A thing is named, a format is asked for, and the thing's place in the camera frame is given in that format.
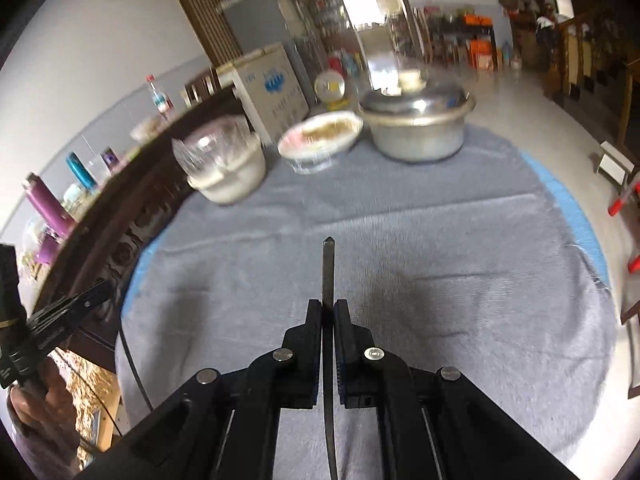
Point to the small white step stool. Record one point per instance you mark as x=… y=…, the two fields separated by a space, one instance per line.
x=615 y=162

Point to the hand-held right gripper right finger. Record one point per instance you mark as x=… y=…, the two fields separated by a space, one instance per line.
x=345 y=340

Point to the blue cloth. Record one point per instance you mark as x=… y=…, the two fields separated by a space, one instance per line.
x=560 y=185

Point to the grey refrigerator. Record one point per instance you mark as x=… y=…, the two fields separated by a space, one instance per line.
x=255 y=25

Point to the wooden staircase railing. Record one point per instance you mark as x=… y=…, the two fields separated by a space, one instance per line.
x=585 y=60

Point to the blue bottle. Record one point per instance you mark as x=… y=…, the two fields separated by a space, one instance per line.
x=80 y=170

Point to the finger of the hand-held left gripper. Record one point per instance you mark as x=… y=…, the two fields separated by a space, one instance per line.
x=70 y=310

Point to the person's left forearm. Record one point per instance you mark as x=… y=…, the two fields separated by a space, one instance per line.
x=45 y=460

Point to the white chest freezer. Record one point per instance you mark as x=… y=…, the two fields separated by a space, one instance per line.
x=270 y=90

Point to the red-capped clear bottle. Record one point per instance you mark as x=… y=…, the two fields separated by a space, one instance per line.
x=159 y=95

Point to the metal pot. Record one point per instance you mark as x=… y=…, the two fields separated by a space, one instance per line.
x=420 y=140

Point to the purple thermos bottle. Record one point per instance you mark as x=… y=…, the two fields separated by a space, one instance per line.
x=47 y=205

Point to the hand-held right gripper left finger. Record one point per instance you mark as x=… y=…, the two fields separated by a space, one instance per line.
x=312 y=340

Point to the white bowl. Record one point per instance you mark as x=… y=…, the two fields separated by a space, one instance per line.
x=235 y=180

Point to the person's left hand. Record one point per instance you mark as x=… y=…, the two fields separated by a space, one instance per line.
x=35 y=410

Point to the dark jar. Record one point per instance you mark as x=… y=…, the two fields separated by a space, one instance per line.
x=110 y=158

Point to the metal pot lid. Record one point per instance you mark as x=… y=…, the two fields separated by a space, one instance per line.
x=415 y=97

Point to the glass bowl with food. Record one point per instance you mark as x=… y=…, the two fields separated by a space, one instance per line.
x=320 y=140

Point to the wooden chair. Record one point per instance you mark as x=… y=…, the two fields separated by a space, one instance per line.
x=200 y=87

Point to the grey towel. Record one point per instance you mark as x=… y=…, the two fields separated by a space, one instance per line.
x=450 y=260

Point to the brown wooden door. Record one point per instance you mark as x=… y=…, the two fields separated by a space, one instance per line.
x=205 y=5

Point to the cluttered side table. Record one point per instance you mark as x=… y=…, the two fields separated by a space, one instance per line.
x=460 y=35

